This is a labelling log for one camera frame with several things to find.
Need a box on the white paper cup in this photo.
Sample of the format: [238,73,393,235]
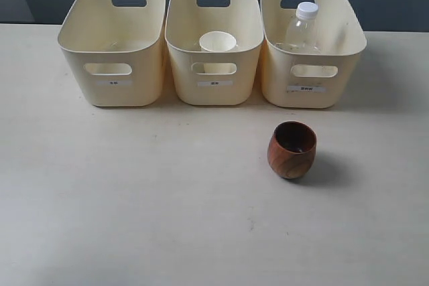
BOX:
[199,31,237,74]

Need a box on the clear plastic bottle white cap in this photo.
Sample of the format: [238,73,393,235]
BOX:
[283,1,319,54]

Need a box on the brown wooden cup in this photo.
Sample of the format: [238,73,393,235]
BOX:
[267,121,317,180]

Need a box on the middle cream plastic bin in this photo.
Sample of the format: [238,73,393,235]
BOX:
[165,0,264,106]

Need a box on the cream plastic bin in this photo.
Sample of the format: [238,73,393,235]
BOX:
[165,0,264,106]
[260,0,367,109]
[58,0,166,107]

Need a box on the white label middle bin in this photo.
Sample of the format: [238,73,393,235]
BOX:
[197,80,233,87]

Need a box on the white label bin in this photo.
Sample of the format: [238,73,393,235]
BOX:
[287,85,326,92]
[197,80,233,87]
[95,80,133,86]

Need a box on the left cream plastic bin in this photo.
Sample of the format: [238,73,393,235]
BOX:
[58,0,166,107]

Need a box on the white label right bin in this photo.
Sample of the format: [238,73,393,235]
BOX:
[287,85,326,92]

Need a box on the white label left bin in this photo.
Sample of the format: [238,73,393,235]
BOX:
[95,80,133,86]

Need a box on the right cream plastic bin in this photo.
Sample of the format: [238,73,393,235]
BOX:
[260,0,367,109]

